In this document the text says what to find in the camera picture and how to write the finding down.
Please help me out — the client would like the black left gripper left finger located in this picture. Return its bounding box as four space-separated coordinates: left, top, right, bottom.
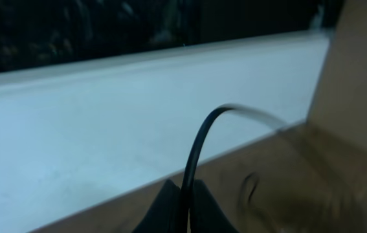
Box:
132 179 181 233

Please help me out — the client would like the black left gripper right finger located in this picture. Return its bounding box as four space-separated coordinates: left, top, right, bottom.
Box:
190 180 238 233

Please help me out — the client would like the thin black cable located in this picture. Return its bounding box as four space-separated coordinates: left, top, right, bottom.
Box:
179 103 287 233

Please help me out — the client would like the brown cardboard panel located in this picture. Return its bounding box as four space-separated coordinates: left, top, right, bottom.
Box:
308 1 367 150

